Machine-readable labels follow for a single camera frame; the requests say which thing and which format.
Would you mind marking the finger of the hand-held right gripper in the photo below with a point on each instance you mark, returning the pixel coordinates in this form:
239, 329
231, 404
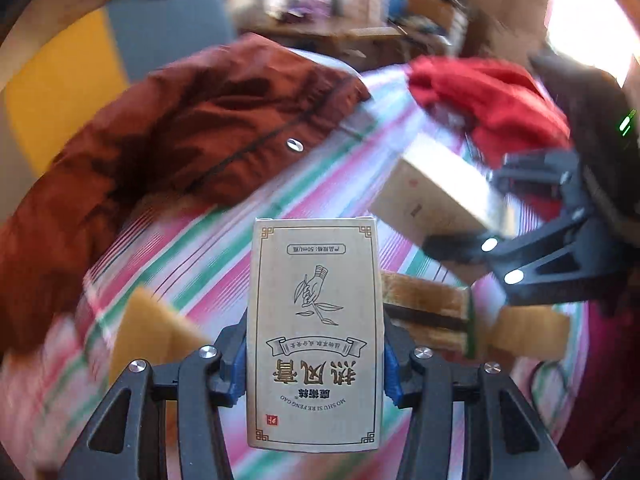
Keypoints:
540, 260
540, 170

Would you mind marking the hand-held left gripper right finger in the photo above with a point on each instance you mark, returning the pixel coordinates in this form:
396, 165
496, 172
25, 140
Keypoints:
392, 370

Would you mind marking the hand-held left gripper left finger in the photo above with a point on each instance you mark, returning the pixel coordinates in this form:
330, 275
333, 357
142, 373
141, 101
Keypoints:
236, 365

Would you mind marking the beige box with hand drawing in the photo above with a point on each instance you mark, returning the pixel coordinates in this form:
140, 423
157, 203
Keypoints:
315, 335

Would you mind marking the plain beige box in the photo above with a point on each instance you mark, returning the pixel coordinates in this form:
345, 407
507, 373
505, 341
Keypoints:
435, 190

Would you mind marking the yellow sponge with green pad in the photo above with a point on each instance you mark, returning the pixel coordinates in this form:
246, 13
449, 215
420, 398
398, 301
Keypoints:
425, 297

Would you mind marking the striped blanket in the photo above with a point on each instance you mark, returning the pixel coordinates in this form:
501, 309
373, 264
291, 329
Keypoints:
200, 250

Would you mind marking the dark red cloth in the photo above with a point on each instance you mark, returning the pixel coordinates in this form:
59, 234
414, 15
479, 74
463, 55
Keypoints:
610, 370

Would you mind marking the blue box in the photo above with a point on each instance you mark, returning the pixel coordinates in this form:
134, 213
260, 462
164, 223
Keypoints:
395, 2

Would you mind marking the cluttered wooden desk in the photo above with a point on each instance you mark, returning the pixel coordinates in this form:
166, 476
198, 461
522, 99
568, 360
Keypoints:
350, 35

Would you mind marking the brown jacket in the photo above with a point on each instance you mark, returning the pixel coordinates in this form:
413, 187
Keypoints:
175, 125

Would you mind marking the grey yellow blue chair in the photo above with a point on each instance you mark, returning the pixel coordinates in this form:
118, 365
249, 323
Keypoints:
55, 75

